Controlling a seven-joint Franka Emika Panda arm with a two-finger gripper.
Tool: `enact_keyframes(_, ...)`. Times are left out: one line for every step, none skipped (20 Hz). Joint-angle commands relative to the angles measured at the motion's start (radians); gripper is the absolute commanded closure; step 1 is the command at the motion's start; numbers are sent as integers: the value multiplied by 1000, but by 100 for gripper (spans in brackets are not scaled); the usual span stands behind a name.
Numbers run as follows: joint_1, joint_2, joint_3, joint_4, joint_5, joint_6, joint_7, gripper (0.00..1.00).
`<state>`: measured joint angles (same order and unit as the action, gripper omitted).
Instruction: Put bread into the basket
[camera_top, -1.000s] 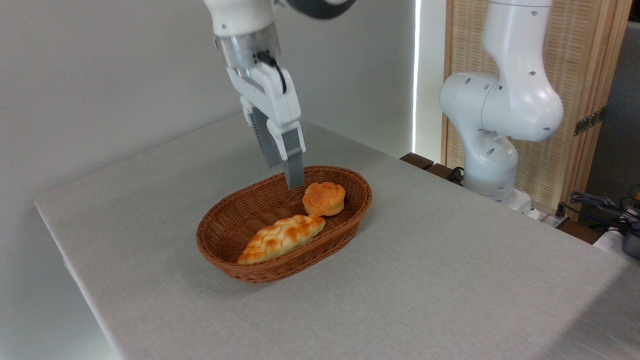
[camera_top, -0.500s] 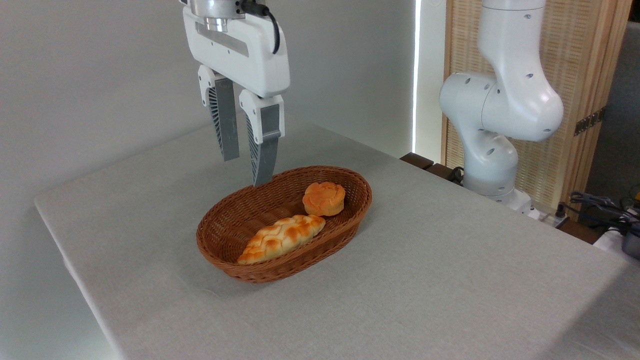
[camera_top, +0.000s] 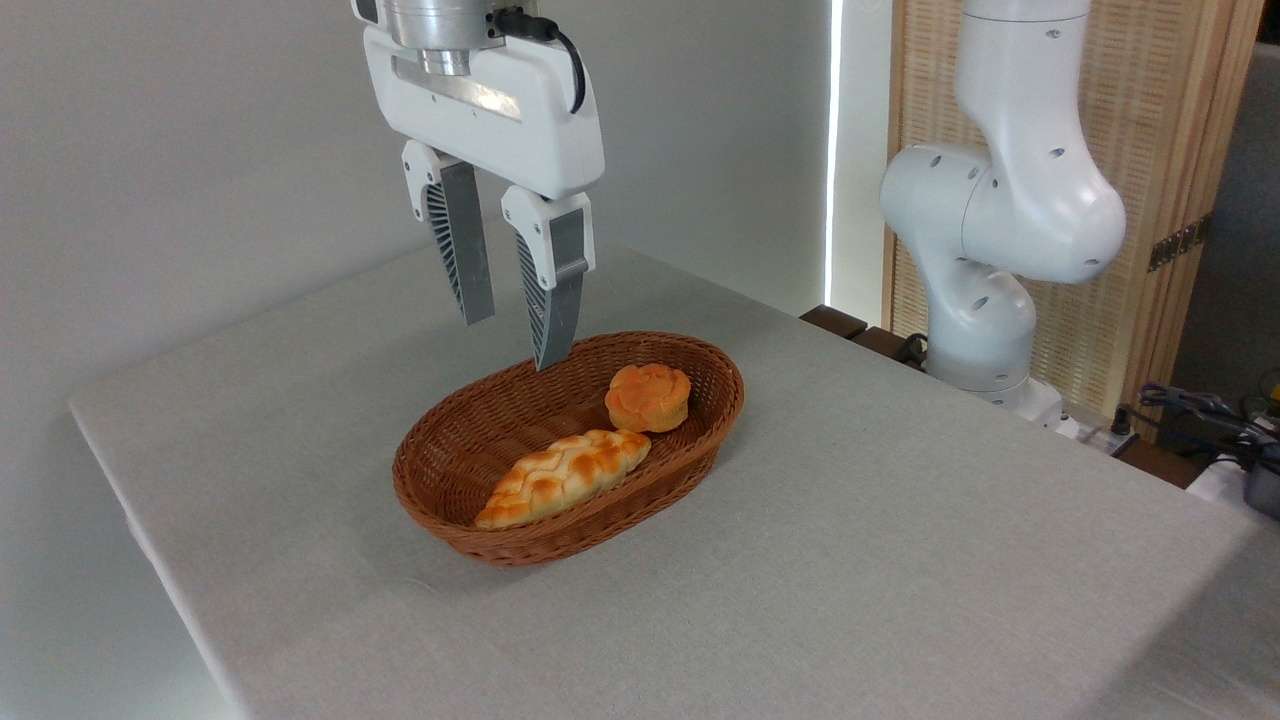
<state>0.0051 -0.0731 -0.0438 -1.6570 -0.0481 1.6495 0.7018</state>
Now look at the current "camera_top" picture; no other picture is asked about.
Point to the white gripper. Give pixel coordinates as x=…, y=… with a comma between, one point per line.
x=510, y=115

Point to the round orange bread bun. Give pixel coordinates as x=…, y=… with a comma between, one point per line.
x=648, y=398

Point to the brown oval wicker basket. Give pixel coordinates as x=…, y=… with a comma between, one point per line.
x=450, y=450

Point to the long braided bread loaf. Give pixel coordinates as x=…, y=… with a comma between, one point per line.
x=560, y=475

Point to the dark brown wooden bench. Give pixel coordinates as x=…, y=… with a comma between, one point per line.
x=840, y=322

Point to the grey tablecloth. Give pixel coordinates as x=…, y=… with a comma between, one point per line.
x=900, y=560

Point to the bamboo folding screen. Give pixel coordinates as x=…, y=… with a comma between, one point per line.
x=1160, y=100

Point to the black metal screen hinge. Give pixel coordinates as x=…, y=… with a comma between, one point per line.
x=1180, y=243

